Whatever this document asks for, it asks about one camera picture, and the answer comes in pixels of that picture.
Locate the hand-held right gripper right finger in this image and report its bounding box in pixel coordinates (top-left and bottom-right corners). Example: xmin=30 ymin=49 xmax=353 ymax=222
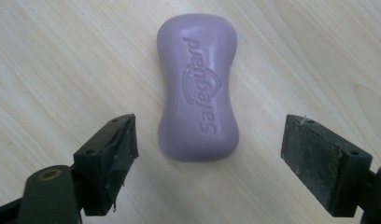
xmin=280 ymin=114 xmax=374 ymax=218

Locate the purple soap bar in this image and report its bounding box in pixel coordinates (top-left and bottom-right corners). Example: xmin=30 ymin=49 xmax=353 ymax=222
xmin=156 ymin=13 xmax=241 ymax=163

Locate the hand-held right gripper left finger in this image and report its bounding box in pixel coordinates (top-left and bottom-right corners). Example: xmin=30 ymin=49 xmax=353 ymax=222
xmin=72 ymin=113 xmax=140 ymax=217

